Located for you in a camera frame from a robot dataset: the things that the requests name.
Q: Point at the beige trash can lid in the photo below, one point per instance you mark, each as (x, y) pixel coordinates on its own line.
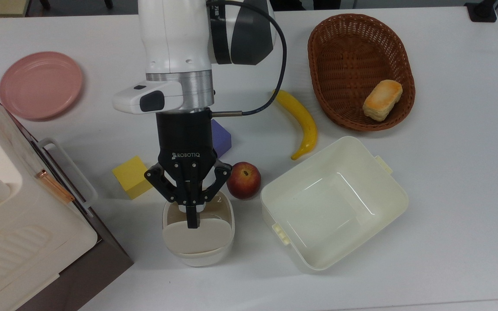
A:
(210, 238)

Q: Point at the red apple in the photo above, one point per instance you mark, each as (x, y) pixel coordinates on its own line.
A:
(244, 181)

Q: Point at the purple foam cube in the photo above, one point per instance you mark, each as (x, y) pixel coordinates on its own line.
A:
(222, 138)

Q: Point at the brown wicker basket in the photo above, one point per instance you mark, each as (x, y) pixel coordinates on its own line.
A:
(348, 56)

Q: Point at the orange bread loaf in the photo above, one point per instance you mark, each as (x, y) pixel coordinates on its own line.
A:
(382, 100)

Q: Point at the yellow foam cube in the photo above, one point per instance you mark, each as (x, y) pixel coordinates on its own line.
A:
(130, 178)

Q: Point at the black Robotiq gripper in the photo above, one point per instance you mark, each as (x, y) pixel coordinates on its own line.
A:
(185, 138)

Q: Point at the pink plastic plate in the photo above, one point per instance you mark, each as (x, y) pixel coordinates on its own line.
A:
(40, 85)

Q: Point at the small white trash can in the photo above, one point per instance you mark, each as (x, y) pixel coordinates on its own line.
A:
(197, 260)

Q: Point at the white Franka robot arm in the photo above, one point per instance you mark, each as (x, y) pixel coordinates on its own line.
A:
(175, 34)

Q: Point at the cream plastic cabinet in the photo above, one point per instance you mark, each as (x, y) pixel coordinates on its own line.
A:
(11, 224)

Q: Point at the dark brown drawer base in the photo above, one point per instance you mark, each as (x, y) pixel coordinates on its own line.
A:
(93, 268)

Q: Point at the white plastic storage bin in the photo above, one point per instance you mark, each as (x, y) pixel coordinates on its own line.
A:
(333, 207)

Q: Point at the black camera stand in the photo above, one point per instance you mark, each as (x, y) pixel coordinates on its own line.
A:
(482, 11)

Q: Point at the yellow banana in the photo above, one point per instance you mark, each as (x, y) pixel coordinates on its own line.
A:
(303, 119)

